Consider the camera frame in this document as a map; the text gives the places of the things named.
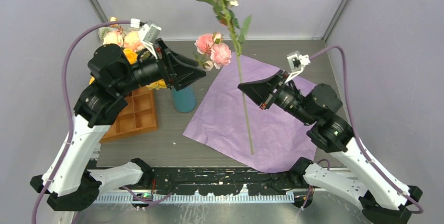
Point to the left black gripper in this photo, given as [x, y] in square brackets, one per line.
[176, 69]

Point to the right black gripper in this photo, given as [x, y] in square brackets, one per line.
[259, 91]

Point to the teal cylindrical vase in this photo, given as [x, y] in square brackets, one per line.
[184, 100]

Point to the pink rose flower stem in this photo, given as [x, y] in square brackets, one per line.
[212, 52]

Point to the peach rose flower stem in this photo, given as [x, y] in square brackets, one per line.
[126, 39]

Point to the white yellow flower stem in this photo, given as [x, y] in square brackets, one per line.
[237, 32]

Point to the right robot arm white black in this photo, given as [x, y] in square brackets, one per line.
[379, 195]

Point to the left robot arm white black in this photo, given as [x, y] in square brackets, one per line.
[69, 184]

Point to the orange compartment tray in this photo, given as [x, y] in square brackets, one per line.
[138, 117]

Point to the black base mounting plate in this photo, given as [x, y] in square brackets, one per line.
[219, 181]

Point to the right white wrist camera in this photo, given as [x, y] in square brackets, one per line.
[297, 63]

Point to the aluminium rail frame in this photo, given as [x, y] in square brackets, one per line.
[142, 198]

